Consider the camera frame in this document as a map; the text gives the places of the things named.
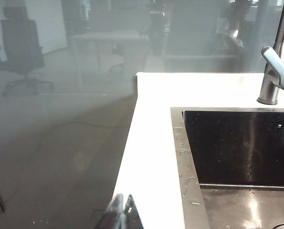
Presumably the dark steel sink basin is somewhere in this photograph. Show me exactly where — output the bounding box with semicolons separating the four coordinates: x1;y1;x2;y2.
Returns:
170;106;284;229

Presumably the black office chair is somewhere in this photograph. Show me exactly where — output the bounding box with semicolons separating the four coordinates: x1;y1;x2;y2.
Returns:
0;6;55;96

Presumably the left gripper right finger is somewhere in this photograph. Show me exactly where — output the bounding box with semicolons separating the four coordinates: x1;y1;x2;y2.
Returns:
123;194;145;229

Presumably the steel faucet lever handle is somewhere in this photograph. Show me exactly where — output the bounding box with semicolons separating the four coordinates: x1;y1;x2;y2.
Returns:
261;46;284;91

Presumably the steel kitchen faucet pipe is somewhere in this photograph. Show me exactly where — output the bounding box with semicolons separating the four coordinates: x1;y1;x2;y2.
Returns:
256;0;284;105

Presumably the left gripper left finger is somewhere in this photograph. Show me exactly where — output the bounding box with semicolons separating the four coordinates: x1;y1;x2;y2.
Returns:
94;193;126;229

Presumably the white office desk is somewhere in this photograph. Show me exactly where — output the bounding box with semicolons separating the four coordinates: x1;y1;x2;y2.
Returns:
69;30;149;89

